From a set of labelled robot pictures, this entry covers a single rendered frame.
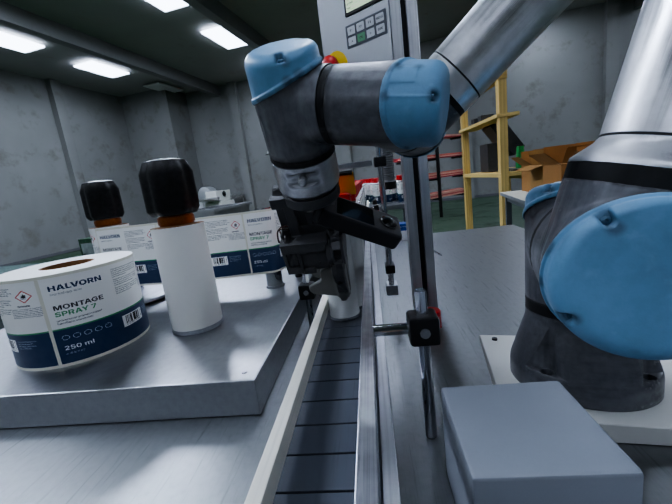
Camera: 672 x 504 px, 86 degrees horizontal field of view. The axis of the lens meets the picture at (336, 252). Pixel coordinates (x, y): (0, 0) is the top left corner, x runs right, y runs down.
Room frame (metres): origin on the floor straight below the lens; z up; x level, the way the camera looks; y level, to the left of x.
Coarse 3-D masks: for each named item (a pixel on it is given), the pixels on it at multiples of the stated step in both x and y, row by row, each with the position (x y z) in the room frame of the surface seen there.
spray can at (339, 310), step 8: (352, 256) 0.58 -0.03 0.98; (352, 264) 0.57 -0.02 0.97; (352, 272) 0.57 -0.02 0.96; (352, 280) 0.57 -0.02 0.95; (352, 288) 0.57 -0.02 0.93; (328, 296) 0.57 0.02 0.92; (336, 296) 0.56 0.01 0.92; (352, 296) 0.56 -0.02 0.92; (336, 304) 0.56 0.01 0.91; (344, 304) 0.56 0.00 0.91; (352, 304) 0.56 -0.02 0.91; (336, 312) 0.56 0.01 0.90; (344, 312) 0.56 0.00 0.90; (352, 312) 0.56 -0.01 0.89; (336, 320) 0.56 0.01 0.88; (344, 320) 0.56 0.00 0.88
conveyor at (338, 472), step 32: (352, 320) 0.56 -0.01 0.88; (320, 352) 0.46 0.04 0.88; (352, 352) 0.45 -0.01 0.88; (320, 384) 0.38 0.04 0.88; (352, 384) 0.37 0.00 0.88; (320, 416) 0.32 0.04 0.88; (352, 416) 0.32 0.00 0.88; (320, 448) 0.28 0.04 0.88; (352, 448) 0.27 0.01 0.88; (288, 480) 0.25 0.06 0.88; (320, 480) 0.24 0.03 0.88; (352, 480) 0.24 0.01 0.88
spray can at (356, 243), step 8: (352, 240) 0.61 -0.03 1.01; (360, 240) 0.62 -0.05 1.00; (352, 248) 0.61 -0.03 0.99; (360, 248) 0.62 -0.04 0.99; (360, 256) 0.62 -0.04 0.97; (360, 264) 0.61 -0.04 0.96; (360, 272) 0.61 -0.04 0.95; (360, 280) 0.61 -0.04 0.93; (360, 288) 0.61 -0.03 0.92; (360, 296) 0.61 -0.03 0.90; (360, 304) 0.61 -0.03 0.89
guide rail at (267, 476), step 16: (320, 304) 0.56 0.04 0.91; (320, 320) 0.49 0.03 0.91; (320, 336) 0.47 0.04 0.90; (304, 352) 0.40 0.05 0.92; (304, 368) 0.36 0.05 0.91; (304, 384) 0.35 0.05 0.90; (288, 400) 0.30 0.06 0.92; (288, 416) 0.28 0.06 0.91; (272, 432) 0.26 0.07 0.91; (288, 432) 0.27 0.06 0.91; (272, 448) 0.24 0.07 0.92; (288, 448) 0.26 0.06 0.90; (272, 464) 0.23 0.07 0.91; (256, 480) 0.21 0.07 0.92; (272, 480) 0.22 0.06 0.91; (256, 496) 0.20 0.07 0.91; (272, 496) 0.21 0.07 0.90
